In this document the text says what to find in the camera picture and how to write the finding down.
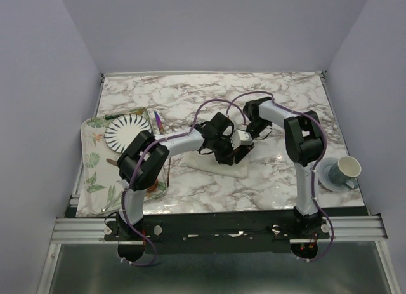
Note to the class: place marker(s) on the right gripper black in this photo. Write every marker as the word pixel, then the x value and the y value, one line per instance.
pixel 244 150

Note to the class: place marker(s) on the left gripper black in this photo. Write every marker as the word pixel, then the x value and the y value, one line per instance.
pixel 228 158

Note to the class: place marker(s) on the white cloth napkin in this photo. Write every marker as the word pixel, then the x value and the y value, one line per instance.
pixel 209 164

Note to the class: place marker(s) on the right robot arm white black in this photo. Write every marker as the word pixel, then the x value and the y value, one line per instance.
pixel 305 144

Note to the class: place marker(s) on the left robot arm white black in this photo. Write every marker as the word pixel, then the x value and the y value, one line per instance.
pixel 140 164

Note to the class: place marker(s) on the rose gold fork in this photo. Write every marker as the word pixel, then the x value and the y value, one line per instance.
pixel 168 173

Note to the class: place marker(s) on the iridescent purple utensil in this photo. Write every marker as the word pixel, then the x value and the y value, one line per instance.
pixel 159 123

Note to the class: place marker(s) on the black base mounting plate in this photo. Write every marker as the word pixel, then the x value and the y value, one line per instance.
pixel 225 232

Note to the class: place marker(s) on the black and copper small bowl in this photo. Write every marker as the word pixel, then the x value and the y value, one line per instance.
pixel 153 188

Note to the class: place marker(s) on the white saucer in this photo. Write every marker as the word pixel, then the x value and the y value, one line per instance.
pixel 323 169

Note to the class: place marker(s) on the white plate blue stripes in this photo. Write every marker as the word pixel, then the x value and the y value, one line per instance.
pixel 122 131

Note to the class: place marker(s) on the blue grey mug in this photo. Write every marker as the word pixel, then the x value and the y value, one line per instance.
pixel 344 172

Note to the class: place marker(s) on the copper spoon on tray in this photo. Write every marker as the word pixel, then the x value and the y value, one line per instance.
pixel 112 162

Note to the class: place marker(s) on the green chopsticks on tray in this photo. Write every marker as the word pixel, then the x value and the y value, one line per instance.
pixel 137 111

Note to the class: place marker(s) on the leaf pattern serving tray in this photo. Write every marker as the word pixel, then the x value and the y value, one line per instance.
pixel 101 186

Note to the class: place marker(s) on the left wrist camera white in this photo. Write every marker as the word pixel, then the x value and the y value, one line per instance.
pixel 240 138

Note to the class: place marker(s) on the aluminium frame rail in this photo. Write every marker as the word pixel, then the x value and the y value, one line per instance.
pixel 94 231

